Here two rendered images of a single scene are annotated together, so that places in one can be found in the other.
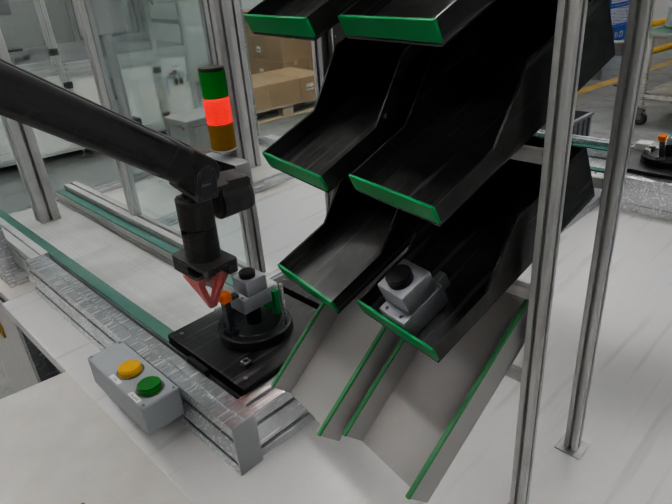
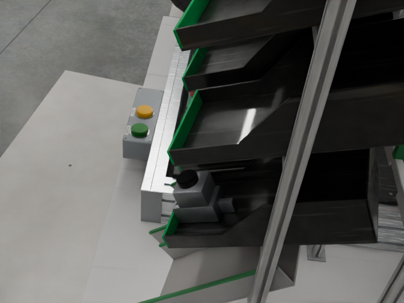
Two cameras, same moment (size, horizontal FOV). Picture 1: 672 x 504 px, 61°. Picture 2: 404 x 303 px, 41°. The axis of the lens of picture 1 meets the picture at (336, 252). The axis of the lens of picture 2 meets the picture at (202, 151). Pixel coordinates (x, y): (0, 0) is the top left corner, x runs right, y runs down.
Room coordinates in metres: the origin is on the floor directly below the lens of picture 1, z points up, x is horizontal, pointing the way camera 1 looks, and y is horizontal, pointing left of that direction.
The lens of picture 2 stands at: (0.17, -0.44, 1.80)
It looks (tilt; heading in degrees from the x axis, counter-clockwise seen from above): 43 degrees down; 44
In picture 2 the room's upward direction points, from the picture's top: 7 degrees clockwise
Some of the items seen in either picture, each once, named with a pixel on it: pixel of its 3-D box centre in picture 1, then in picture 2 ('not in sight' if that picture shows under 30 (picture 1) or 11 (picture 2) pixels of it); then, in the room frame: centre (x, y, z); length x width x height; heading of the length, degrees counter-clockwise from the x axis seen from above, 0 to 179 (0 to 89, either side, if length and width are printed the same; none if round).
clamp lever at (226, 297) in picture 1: (230, 308); not in sight; (0.86, 0.20, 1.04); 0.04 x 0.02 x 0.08; 133
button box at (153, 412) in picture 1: (134, 384); (144, 122); (0.81, 0.38, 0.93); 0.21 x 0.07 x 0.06; 43
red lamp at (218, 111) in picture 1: (217, 110); not in sight; (1.11, 0.21, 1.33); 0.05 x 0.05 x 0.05
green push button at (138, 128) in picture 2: (150, 387); (139, 131); (0.76, 0.33, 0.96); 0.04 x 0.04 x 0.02
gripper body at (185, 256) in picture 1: (201, 245); not in sight; (0.84, 0.22, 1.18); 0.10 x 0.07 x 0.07; 44
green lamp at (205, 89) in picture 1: (213, 83); not in sight; (1.11, 0.21, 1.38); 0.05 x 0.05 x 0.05
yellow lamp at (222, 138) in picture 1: (222, 135); not in sight; (1.11, 0.21, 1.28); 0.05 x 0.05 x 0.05
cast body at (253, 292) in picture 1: (253, 285); not in sight; (0.90, 0.15, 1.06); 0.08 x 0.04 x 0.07; 133
